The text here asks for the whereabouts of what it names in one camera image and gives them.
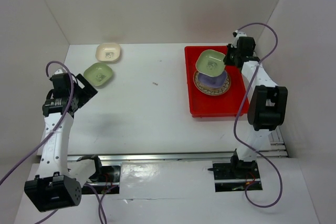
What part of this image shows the green square panda plate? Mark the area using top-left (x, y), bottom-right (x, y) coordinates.
top-left (195, 49), bottom-right (226, 77)
top-left (83, 62), bottom-right (113, 87)

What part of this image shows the purple square panda plate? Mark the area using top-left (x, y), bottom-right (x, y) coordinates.
top-left (197, 71), bottom-right (227, 89)

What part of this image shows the cream square panda plate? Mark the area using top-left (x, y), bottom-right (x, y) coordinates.
top-left (95, 42), bottom-right (121, 63)

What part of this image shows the round floral brown-rimmed plate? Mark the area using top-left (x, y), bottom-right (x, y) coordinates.
top-left (193, 71), bottom-right (231, 96)

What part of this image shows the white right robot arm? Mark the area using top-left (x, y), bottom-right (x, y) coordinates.
top-left (224, 31), bottom-right (288, 178)

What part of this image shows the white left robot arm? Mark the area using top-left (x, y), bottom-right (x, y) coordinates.
top-left (24, 73), bottom-right (104, 212)

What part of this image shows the red plastic bin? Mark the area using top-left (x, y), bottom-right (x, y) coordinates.
top-left (184, 46), bottom-right (246, 118)

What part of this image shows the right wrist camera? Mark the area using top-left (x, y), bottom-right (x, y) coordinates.
top-left (233, 30), bottom-right (247, 41)

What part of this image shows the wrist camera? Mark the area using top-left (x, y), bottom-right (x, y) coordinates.
top-left (52, 68), bottom-right (67, 76)
top-left (233, 30), bottom-right (247, 41)

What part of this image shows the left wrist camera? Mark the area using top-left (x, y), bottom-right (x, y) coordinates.
top-left (52, 68), bottom-right (67, 76)

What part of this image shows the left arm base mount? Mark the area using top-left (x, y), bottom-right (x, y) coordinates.
top-left (86, 164), bottom-right (121, 195)

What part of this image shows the aluminium front rail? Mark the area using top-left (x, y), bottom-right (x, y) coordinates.
top-left (65, 150), bottom-right (263, 163)

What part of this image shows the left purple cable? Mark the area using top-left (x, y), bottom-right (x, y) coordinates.
top-left (0, 60), bottom-right (119, 224)

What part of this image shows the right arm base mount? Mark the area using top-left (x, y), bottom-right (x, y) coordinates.
top-left (207, 163), bottom-right (263, 193)

